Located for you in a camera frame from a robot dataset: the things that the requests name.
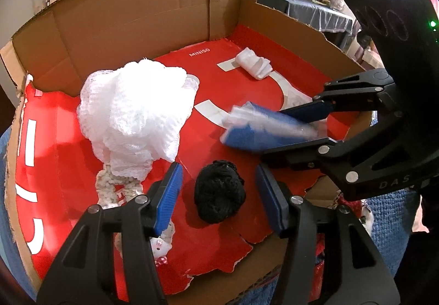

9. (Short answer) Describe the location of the cardboard box red lining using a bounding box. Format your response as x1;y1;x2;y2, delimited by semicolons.
1;0;361;304

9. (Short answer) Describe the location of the white mesh bath pouf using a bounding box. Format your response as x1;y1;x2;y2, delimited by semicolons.
77;58;199;181

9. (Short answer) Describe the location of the small white folded cloth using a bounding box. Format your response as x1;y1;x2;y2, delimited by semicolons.
235;47;273;80

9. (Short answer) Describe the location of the black knitted ball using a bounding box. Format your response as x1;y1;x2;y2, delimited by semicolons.
193;160;246;224

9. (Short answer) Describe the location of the blue knitted blanket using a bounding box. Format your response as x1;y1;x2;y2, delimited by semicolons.
1;128;420;304

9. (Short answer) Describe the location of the table with dark cloth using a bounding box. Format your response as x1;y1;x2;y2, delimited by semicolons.
257;0;358;52

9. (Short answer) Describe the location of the red mesh pouf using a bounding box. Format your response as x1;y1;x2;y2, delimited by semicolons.
309;194;374;302

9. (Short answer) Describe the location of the blue cloth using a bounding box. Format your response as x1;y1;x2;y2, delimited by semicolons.
220;101;327;152

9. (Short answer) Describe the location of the white patterned scrunchie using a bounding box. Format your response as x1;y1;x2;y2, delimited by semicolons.
95;164;176;266

